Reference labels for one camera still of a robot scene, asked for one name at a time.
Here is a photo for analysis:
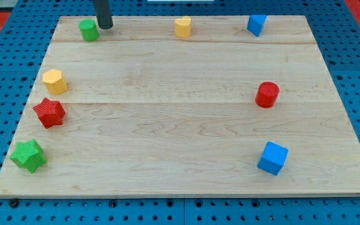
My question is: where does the yellow heart block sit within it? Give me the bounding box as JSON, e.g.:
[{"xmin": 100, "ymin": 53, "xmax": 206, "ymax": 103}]
[{"xmin": 174, "ymin": 16, "xmax": 192, "ymax": 38}]

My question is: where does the light wooden board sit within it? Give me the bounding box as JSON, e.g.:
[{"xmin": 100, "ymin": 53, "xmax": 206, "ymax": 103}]
[{"xmin": 0, "ymin": 16, "xmax": 360, "ymax": 199}]

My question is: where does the red cylinder block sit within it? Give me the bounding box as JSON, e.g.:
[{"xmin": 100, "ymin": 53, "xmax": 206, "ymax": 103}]
[{"xmin": 255, "ymin": 81, "xmax": 279, "ymax": 108}]

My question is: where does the blue cube block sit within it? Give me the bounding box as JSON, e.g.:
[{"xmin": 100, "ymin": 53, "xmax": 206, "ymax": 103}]
[{"xmin": 257, "ymin": 141, "xmax": 289, "ymax": 176}]

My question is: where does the blue triangular prism block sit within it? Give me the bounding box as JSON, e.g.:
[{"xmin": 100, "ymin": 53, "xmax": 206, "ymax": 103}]
[{"xmin": 246, "ymin": 14, "xmax": 267, "ymax": 37}]

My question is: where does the green cylinder block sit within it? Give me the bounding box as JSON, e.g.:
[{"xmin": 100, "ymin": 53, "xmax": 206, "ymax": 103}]
[{"xmin": 79, "ymin": 19, "xmax": 99, "ymax": 41}]

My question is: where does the red star block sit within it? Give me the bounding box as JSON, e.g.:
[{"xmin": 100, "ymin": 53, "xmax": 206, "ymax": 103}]
[{"xmin": 33, "ymin": 97, "xmax": 66, "ymax": 129}]

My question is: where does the yellow hexagon block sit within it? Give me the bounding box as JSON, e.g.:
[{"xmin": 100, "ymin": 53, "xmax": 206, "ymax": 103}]
[{"xmin": 42, "ymin": 69, "xmax": 68, "ymax": 95}]

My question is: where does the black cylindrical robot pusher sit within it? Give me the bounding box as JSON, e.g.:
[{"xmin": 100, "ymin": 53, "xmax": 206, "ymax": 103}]
[{"xmin": 92, "ymin": 0, "xmax": 113, "ymax": 29}]

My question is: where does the green star block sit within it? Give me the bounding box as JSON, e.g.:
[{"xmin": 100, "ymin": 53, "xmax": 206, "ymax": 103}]
[{"xmin": 9, "ymin": 139, "xmax": 47, "ymax": 174}]

